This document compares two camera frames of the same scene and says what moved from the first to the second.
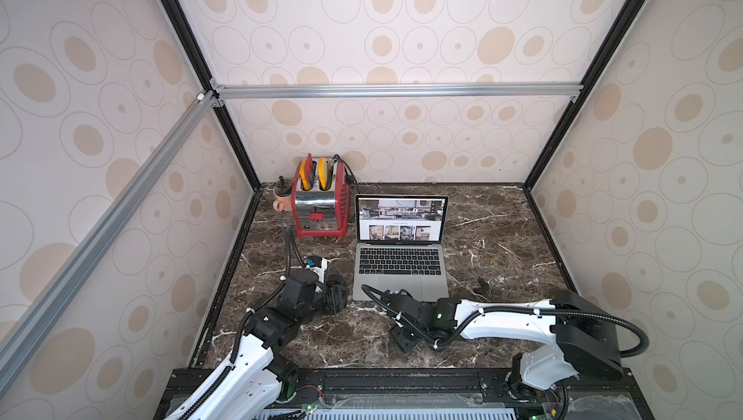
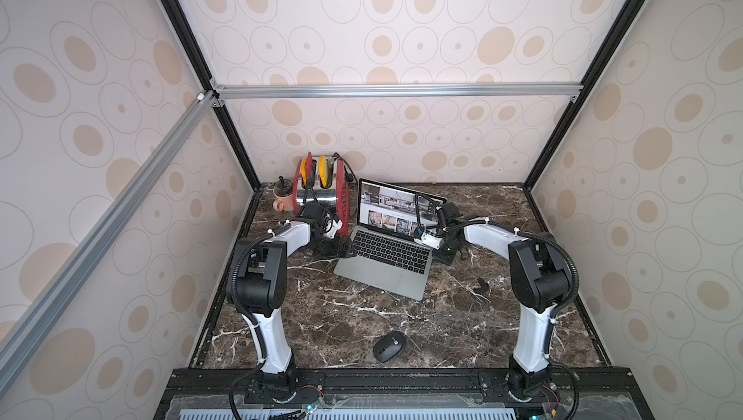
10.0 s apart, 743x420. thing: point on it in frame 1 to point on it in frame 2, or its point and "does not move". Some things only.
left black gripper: x=334 y=298 to x=334 y=252
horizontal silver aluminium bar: x=395 y=91 does not move
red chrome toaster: x=320 y=197 does not move
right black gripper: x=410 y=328 to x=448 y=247
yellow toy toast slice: x=323 y=172 does not move
